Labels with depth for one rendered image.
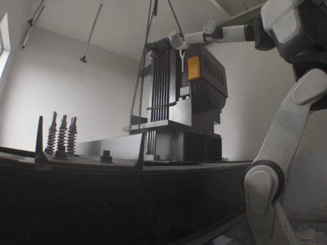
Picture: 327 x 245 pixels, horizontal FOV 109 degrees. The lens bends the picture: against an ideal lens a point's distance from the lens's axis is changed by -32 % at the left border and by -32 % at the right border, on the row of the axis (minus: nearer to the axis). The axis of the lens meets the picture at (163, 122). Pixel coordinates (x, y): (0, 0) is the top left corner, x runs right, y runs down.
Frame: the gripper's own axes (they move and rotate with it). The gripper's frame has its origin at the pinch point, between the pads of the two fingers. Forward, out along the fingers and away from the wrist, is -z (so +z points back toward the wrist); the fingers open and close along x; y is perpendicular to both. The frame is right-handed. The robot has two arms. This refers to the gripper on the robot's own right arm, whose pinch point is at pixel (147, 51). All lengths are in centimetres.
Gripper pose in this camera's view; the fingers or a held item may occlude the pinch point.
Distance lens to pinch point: 124.0
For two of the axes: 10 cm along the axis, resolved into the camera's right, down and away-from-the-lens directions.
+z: 8.6, -1.1, -5.1
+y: 0.2, -9.7, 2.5
